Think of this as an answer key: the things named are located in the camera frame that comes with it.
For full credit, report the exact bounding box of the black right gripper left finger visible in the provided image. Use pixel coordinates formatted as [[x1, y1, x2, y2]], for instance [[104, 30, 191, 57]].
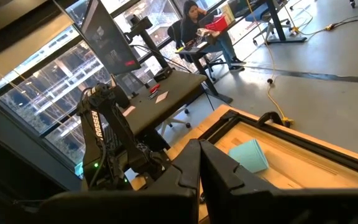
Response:
[[39, 139, 201, 224]]

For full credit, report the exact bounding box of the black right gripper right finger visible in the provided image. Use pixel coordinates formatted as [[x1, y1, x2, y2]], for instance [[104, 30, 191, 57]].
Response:
[[200, 139, 358, 224]]

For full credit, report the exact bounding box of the light blue plastic mug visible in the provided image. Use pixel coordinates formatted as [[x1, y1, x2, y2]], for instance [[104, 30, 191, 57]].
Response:
[[227, 139, 270, 174]]

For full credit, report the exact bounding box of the white chair base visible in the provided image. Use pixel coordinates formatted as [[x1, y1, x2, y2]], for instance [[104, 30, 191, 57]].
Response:
[[159, 107, 192, 137]]

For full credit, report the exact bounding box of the white paper sheet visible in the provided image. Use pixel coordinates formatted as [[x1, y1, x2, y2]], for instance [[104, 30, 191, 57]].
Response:
[[122, 105, 136, 118]]

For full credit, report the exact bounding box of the white paper note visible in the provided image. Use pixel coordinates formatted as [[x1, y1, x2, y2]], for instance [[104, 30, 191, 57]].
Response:
[[155, 90, 170, 105]]

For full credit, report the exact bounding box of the black table clamp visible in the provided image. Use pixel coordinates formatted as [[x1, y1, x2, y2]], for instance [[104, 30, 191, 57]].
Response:
[[256, 111, 284, 127]]

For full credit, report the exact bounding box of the small black desk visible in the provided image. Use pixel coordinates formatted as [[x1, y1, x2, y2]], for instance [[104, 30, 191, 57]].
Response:
[[175, 30, 234, 105]]

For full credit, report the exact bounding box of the large window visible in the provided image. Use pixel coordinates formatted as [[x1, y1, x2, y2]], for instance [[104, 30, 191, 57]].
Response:
[[0, 0, 251, 166]]

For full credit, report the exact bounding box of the black computer monitor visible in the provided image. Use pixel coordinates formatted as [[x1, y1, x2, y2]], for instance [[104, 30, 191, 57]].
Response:
[[79, 0, 142, 75]]

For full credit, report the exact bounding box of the black office chair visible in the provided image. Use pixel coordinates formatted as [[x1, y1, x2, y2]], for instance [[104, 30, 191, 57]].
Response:
[[167, 20, 226, 82]]

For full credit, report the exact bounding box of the person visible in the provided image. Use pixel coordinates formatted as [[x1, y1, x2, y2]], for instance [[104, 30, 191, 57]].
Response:
[[180, 0, 247, 72]]

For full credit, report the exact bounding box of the red box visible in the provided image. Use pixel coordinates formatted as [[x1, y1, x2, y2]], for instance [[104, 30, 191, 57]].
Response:
[[205, 15, 229, 32]]

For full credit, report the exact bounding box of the blue office chair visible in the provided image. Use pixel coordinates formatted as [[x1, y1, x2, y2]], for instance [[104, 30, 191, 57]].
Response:
[[246, 2, 291, 46]]

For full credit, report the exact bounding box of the black standing desk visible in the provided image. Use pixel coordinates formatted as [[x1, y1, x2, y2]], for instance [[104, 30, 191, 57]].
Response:
[[228, 0, 308, 44]]

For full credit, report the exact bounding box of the yellow extension cord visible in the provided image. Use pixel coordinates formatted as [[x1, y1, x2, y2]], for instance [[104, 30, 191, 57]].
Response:
[[246, 0, 295, 125]]

